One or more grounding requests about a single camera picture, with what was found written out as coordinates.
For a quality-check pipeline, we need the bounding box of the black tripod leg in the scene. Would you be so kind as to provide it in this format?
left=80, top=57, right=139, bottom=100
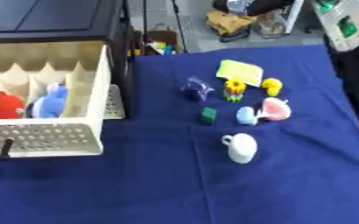
left=168, top=0, right=191, bottom=54

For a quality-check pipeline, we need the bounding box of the red soft toy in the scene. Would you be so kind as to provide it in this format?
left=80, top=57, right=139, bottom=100
left=0, top=90, right=26, bottom=120

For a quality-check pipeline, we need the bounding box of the white mug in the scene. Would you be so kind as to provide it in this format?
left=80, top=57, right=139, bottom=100
left=221, top=133, right=259, bottom=165

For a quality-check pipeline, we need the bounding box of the light blue toy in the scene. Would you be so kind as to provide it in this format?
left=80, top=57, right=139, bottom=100
left=235, top=106, right=261, bottom=127

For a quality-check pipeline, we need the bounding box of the colourful stacked flower toy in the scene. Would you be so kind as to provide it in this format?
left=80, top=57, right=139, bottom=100
left=222, top=78, right=249, bottom=103

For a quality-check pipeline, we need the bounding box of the green block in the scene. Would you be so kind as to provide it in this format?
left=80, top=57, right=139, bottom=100
left=199, top=107, right=218, bottom=126

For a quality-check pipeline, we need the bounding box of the pink and white toy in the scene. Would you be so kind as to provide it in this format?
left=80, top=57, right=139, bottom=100
left=257, top=97, right=293, bottom=122

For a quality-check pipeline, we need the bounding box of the yellow cloth bundle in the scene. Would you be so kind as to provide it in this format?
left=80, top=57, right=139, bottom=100
left=204, top=10, right=258, bottom=37

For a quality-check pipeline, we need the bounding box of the yellow rubber duck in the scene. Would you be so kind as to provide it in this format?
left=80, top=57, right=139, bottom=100
left=260, top=77, right=284, bottom=98

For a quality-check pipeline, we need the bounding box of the pale compartment drawer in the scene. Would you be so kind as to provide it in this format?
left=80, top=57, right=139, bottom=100
left=0, top=40, right=128, bottom=158

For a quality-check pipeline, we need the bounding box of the yellow-green sponge pad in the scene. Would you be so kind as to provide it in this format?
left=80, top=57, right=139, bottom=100
left=215, top=59, right=265, bottom=88

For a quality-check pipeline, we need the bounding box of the brown bag with items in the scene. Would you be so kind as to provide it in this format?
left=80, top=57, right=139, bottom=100
left=135, top=24, right=181, bottom=57

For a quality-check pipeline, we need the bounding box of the blue and white soft toy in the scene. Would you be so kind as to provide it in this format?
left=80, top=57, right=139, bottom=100
left=25, top=82, right=71, bottom=119

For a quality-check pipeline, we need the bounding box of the black cabinet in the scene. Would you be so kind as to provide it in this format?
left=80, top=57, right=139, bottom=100
left=0, top=0, right=137, bottom=119

